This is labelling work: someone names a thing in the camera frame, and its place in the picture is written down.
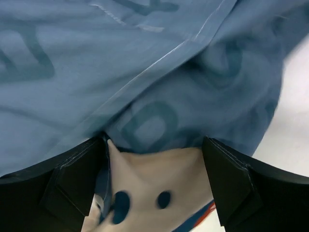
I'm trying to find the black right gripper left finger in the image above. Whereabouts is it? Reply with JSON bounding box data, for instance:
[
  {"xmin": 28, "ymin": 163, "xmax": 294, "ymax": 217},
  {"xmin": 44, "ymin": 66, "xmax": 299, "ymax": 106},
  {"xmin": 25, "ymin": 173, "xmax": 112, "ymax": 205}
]
[{"xmin": 0, "ymin": 138, "xmax": 105, "ymax": 232}]

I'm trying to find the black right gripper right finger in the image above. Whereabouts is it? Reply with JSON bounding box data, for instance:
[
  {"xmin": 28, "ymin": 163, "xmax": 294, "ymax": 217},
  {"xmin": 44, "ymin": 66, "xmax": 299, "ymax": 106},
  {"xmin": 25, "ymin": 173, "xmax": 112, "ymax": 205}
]
[{"xmin": 202, "ymin": 137, "xmax": 309, "ymax": 232}]

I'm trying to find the white pillow with print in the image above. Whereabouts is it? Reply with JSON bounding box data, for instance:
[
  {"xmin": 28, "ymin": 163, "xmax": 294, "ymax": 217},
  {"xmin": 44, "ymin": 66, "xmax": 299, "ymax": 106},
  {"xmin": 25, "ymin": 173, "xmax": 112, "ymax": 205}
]
[{"xmin": 82, "ymin": 140, "xmax": 216, "ymax": 232}]

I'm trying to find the blue letter-print pillowcase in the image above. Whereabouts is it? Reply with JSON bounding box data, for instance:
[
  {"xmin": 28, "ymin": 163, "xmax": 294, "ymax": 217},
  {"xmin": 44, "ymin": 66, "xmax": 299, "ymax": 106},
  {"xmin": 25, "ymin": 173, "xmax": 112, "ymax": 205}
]
[{"xmin": 0, "ymin": 0, "xmax": 297, "ymax": 178}]

